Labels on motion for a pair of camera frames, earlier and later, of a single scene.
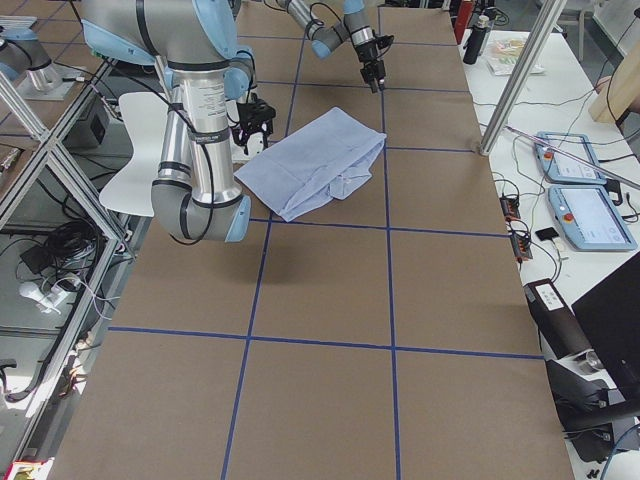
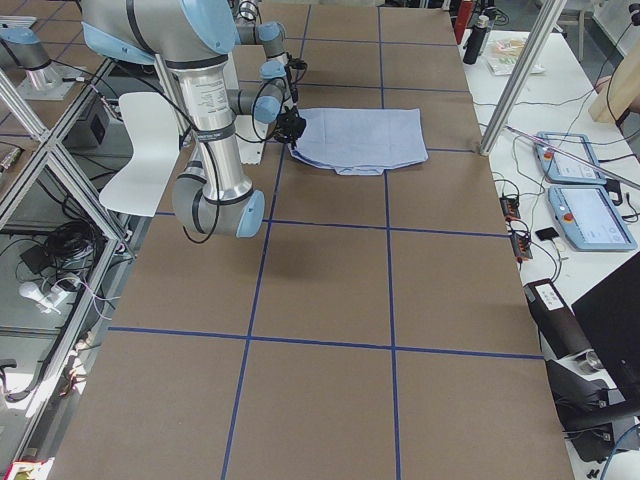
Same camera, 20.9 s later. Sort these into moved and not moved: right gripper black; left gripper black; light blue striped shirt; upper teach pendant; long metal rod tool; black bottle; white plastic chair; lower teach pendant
Moved: light blue striped shirt; right gripper black; left gripper black
Not moved: black bottle; white plastic chair; lower teach pendant; upper teach pendant; long metal rod tool
